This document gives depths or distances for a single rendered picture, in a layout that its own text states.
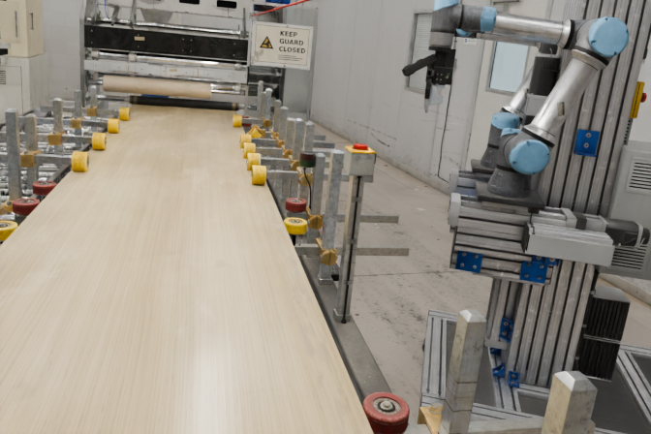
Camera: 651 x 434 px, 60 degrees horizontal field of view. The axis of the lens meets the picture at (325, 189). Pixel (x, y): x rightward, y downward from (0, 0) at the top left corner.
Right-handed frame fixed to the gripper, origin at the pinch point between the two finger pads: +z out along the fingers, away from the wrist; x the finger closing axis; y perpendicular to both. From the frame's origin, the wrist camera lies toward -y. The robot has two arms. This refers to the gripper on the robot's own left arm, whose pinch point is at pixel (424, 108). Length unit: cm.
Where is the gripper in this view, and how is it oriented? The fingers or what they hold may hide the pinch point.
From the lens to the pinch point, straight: 191.3
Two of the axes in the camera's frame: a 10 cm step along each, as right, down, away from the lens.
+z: -0.9, 9.6, 2.5
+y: 9.7, 1.4, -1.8
